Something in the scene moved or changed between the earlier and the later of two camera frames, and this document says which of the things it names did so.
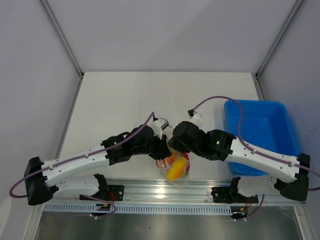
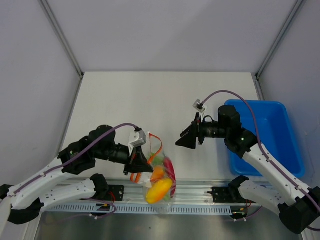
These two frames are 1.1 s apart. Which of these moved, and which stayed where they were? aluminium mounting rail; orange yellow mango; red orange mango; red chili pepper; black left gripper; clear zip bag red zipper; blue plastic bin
Moved: orange yellow mango; red chili pepper; red orange mango; clear zip bag red zipper; black left gripper
Stayed: blue plastic bin; aluminium mounting rail
